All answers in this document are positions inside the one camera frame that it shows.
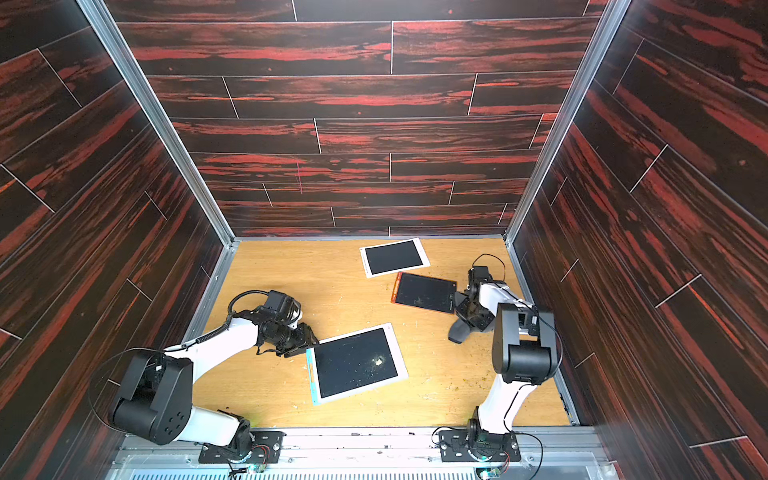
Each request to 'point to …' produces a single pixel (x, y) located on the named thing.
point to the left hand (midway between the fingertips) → (316, 345)
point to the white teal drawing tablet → (354, 363)
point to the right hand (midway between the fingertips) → (474, 320)
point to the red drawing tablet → (424, 292)
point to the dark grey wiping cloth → (458, 331)
